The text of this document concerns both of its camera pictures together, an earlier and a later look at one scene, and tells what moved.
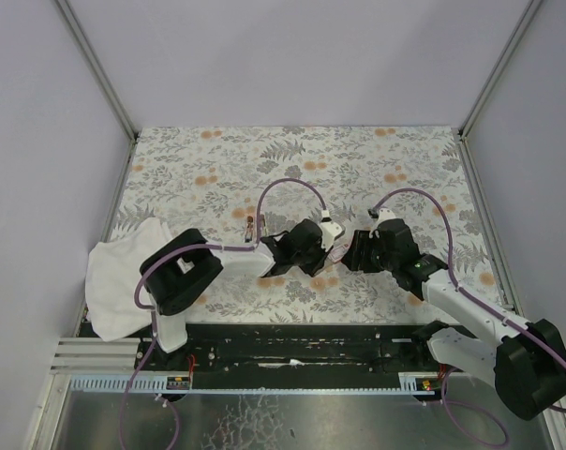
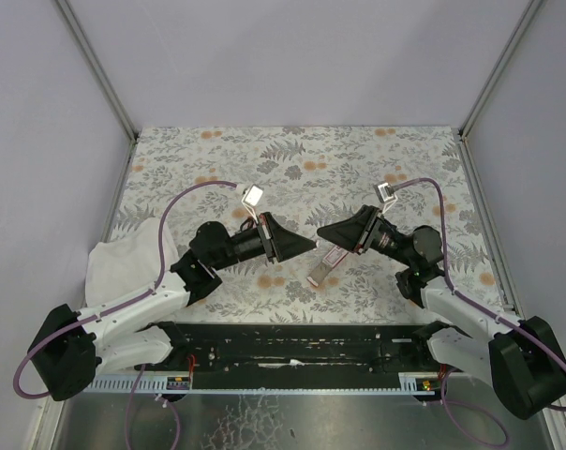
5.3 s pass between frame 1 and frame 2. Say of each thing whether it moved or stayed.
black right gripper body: moved
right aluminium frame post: stayed
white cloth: stayed
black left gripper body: moved
